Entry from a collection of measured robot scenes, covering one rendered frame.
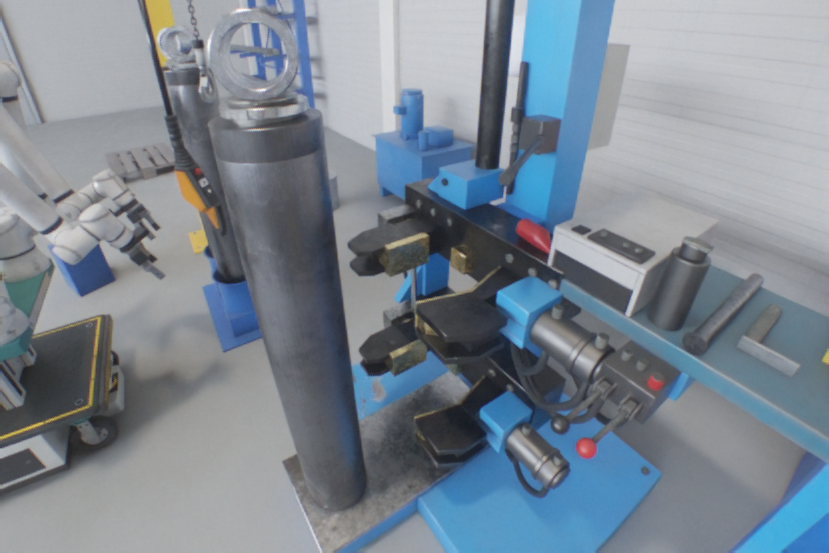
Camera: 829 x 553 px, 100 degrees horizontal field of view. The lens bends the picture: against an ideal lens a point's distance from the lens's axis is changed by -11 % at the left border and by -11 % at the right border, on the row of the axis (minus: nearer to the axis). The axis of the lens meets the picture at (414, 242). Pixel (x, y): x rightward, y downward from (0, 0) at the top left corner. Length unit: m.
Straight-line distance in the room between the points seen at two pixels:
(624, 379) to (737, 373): 0.21
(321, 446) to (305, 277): 0.59
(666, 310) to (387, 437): 1.21
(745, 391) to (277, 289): 0.93
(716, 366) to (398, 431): 1.22
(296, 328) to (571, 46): 0.99
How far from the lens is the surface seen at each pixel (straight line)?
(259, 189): 0.75
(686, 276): 0.91
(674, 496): 2.08
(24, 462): 2.25
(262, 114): 0.74
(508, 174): 0.80
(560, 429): 0.82
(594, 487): 1.81
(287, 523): 1.82
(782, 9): 2.65
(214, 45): 0.76
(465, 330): 0.93
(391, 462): 1.70
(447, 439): 1.30
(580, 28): 1.19
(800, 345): 1.13
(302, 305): 0.88
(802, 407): 0.97
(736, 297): 1.12
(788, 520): 1.35
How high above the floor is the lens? 1.63
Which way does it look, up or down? 30 degrees down
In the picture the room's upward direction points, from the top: straight up
